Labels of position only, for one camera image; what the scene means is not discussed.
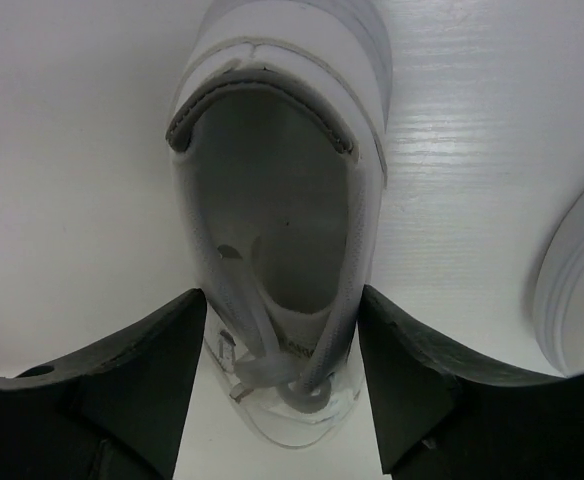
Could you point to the white sneaker one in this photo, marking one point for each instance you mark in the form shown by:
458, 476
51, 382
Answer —
276, 145
558, 303

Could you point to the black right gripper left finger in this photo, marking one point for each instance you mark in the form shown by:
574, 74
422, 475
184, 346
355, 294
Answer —
115, 409

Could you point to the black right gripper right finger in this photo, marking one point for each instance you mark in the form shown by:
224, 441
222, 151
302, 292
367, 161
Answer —
444, 411

